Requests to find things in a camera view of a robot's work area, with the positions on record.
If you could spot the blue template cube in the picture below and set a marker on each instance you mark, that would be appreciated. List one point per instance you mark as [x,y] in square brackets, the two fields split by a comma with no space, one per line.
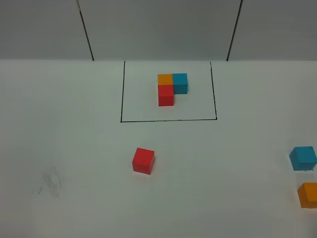
[180,83]

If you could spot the red template cube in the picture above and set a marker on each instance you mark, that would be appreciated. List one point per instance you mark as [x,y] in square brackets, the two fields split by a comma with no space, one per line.
[165,95]

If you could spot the orange template cube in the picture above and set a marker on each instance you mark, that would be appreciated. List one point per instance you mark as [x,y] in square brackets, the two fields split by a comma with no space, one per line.
[165,79]

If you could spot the blue loose cube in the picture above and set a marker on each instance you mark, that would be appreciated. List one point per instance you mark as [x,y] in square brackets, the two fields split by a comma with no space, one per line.
[303,158]

